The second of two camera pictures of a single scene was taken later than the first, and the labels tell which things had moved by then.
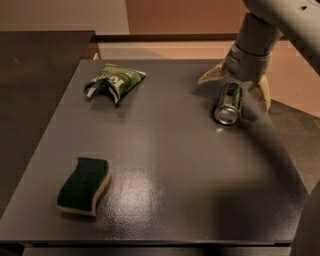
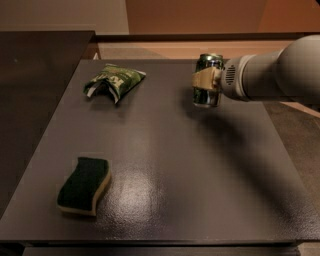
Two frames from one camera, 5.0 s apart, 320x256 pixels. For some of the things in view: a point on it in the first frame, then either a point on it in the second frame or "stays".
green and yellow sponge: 78,195 stays
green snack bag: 118,80 stays
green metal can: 229,103 -> 207,77
